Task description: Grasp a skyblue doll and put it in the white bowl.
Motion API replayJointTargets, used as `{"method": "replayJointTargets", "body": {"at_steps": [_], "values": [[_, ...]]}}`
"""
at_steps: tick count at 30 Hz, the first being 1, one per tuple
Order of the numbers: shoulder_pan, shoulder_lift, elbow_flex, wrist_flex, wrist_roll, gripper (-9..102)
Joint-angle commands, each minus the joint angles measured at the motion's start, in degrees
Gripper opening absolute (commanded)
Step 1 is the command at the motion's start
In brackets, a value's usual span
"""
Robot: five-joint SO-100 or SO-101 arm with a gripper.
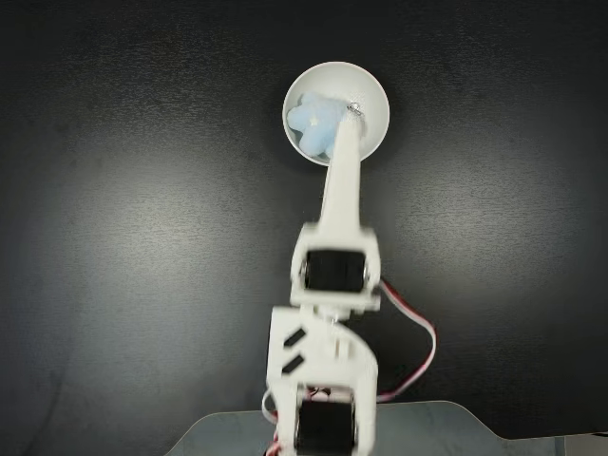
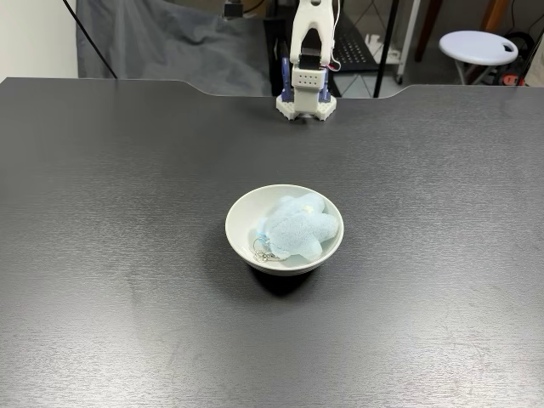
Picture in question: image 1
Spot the skyblue plush doll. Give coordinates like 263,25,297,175
286,91,365,161

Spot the white bowl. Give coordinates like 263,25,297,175
282,60,391,168

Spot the grey cloth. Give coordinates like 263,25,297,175
165,400,608,456

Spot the red white servo cable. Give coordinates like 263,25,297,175
373,278,438,401

